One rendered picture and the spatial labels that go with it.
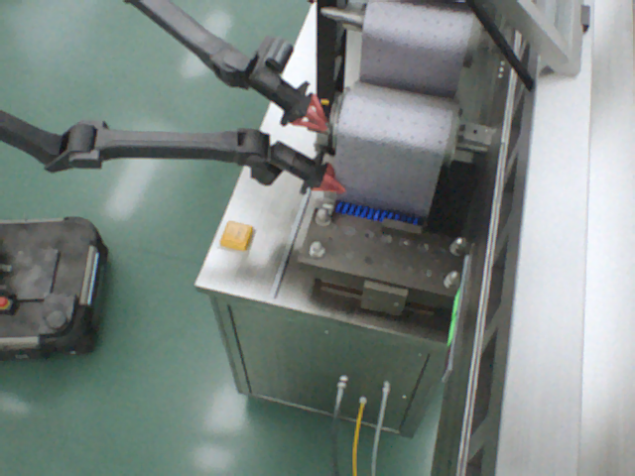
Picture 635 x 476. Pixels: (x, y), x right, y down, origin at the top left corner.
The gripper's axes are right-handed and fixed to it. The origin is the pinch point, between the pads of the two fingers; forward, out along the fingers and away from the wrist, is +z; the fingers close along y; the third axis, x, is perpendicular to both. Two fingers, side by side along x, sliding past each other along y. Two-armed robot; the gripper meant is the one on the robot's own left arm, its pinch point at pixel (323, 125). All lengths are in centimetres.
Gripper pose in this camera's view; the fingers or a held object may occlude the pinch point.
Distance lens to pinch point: 146.5
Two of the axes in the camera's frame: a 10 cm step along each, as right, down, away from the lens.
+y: -2.4, 8.2, -5.2
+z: 7.6, 4.9, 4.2
